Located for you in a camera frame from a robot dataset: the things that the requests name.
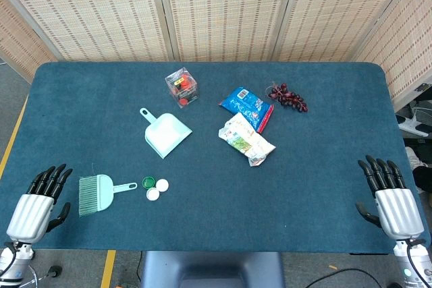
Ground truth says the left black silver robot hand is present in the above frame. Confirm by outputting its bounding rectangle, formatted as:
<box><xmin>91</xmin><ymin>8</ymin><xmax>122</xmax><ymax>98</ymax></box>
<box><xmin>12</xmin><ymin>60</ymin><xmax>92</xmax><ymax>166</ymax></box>
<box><xmin>5</xmin><ymin>163</ymin><xmax>74</xmax><ymax>244</ymax></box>

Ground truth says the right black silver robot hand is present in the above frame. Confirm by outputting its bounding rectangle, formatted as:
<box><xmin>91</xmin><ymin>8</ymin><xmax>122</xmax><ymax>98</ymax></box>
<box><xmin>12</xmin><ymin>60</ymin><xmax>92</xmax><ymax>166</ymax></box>
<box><xmin>354</xmin><ymin>154</ymin><xmax>425</xmax><ymax>243</ymax></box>

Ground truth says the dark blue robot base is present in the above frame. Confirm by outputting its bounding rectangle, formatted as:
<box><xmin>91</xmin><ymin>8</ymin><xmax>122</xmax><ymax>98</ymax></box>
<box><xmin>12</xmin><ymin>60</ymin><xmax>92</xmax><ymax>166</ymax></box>
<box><xmin>140</xmin><ymin>250</ymin><xmax>286</xmax><ymax>288</ymax></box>

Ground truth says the white shoe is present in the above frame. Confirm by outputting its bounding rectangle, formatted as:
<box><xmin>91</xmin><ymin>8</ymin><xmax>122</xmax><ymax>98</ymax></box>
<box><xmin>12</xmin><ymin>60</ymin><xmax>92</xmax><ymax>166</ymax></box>
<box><xmin>404</xmin><ymin>146</ymin><xmax>420</xmax><ymax>169</ymax></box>

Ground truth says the yellow floor tape strip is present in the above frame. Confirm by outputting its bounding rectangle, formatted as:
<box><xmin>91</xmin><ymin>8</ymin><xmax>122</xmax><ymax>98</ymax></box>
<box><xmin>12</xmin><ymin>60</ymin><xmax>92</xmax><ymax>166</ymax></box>
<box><xmin>0</xmin><ymin>95</ymin><xmax>30</xmax><ymax>177</ymax></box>
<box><xmin>100</xmin><ymin>250</ymin><xmax>117</xmax><ymax>288</ymax></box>

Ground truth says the white power strip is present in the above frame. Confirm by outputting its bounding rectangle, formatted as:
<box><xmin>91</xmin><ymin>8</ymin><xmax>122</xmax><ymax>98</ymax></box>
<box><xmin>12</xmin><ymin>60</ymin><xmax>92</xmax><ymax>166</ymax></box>
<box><xmin>398</xmin><ymin>114</ymin><xmax>431</xmax><ymax>138</ymax></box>

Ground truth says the mint green dustpan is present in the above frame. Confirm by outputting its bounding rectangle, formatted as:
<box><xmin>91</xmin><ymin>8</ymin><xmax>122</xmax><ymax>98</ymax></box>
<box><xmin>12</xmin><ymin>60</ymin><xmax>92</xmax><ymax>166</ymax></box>
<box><xmin>139</xmin><ymin>107</ymin><xmax>193</xmax><ymax>160</ymax></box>

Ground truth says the dark red grape bunch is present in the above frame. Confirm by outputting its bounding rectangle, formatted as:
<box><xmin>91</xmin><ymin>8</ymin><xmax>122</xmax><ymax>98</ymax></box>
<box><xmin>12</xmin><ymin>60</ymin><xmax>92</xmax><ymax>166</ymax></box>
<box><xmin>267</xmin><ymin>81</ymin><xmax>309</xmax><ymax>113</ymax></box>

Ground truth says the blue table cloth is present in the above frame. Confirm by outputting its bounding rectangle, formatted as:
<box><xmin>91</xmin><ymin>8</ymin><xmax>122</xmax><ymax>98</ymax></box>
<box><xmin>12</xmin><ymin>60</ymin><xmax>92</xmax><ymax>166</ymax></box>
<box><xmin>0</xmin><ymin>61</ymin><xmax>431</xmax><ymax>255</ymax></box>

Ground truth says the white snack bag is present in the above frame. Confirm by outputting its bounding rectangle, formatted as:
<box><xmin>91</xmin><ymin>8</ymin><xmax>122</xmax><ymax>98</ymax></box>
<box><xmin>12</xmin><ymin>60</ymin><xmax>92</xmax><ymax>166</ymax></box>
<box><xmin>218</xmin><ymin>111</ymin><xmax>277</xmax><ymax>168</ymax></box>

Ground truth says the woven bamboo screen panel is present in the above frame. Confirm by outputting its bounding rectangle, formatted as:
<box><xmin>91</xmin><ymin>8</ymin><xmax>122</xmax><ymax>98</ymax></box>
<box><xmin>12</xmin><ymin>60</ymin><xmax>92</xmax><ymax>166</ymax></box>
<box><xmin>0</xmin><ymin>0</ymin><xmax>175</xmax><ymax>63</ymax></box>
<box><xmin>354</xmin><ymin>0</ymin><xmax>432</xmax><ymax>112</ymax></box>
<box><xmin>155</xmin><ymin>0</ymin><xmax>300</xmax><ymax>63</ymax></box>
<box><xmin>0</xmin><ymin>0</ymin><xmax>58</xmax><ymax>83</ymax></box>
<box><xmin>273</xmin><ymin>0</ymin><xmax>425</xmax><ymax>63</ymax></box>

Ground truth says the blue snack bag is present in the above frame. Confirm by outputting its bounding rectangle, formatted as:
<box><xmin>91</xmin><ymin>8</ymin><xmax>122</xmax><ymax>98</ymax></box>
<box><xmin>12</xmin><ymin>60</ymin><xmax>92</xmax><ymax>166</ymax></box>
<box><xmin>217</xmin><ymin>86</ymin><xmax>275</xmax><ymax>134</ymax></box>

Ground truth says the clear plastic box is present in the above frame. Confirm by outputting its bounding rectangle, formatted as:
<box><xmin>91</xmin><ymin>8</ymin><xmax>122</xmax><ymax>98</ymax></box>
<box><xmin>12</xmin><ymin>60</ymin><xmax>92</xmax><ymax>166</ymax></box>
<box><xmin>164</xmin><ymin>67</ymin><xmax>200</xmax><ymax>109</ymax></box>

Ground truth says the black floor cable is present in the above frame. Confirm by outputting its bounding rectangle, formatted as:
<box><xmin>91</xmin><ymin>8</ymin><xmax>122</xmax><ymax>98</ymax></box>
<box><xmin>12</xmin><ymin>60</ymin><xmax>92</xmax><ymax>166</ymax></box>
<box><xmin>305</xmin><ymin>267</ymin><xmax>385</xmax><ymax>288</ymax></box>

